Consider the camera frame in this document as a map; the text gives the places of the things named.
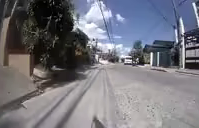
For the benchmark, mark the white vehicle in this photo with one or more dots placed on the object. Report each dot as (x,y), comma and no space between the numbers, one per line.
(128,60)

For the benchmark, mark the large dark leafy tree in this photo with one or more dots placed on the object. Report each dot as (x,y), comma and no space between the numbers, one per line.
(50,30)

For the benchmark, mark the grey concrete road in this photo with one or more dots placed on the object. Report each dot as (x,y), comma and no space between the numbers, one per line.
(137,96)

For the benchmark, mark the small green tree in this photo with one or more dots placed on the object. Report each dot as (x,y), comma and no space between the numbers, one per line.
(137,50)

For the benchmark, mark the robot's own part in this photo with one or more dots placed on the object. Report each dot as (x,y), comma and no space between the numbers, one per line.
(96,123)

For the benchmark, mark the blue building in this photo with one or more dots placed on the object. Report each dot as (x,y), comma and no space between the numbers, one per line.
(160,51)

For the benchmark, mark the tan wall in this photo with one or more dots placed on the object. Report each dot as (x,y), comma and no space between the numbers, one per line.
(18,61)

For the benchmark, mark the raised grey concrete sidewalk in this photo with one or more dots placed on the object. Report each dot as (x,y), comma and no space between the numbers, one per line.
(7,83)

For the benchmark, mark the building with white pillars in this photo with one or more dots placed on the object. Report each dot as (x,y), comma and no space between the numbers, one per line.
(198,46)

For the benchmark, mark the pale concrete planter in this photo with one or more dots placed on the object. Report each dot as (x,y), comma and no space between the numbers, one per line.
(42,71)

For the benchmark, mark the dark utility pole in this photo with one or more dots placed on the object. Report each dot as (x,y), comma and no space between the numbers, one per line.
(175,20)

